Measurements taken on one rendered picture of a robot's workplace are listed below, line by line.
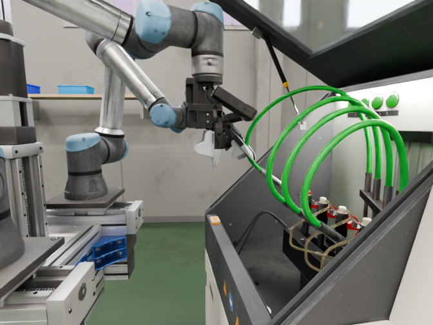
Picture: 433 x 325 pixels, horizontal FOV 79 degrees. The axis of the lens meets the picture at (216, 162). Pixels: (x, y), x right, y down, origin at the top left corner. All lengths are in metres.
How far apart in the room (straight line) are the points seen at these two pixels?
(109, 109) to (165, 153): 2.42
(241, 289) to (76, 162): 0.72
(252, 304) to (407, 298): 0.27
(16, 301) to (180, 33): 0.60
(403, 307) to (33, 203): 0.93
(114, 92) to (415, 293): 1.06
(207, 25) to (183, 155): 2.94
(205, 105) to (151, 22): 0.19
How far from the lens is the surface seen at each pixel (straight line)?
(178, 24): 0.60
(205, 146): 0.62
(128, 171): 3.65
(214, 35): 0.64
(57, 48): 3.99
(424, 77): 0.89
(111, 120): 1.16
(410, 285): 0.57
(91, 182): 1.07
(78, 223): 1.11
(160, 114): 0.86
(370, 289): 0.55
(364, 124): 0.59
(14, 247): 0.68
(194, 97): 0.62
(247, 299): 0.62
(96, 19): 0.69
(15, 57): 0.91
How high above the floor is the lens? 1.31
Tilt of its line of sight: 8 degrees down
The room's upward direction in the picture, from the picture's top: straight up
